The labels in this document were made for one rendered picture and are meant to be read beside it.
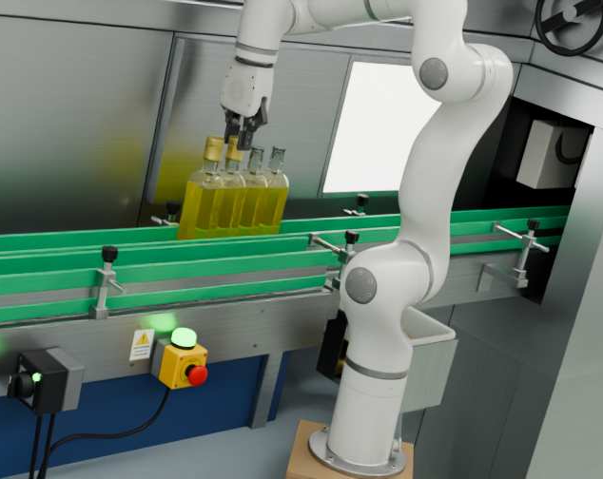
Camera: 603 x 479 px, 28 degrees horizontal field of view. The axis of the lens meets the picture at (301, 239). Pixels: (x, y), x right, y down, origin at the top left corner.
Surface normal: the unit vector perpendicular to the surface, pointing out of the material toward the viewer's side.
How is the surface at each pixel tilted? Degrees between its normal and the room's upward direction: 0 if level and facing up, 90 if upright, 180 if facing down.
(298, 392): 0
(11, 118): 90
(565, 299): 90
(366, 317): 128
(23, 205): 90
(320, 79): 90
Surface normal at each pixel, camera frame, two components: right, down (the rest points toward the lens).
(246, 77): -0.67, 0.04
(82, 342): 0.66, 0.36
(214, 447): 0.22, -0.93
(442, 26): -0.33, -0.64
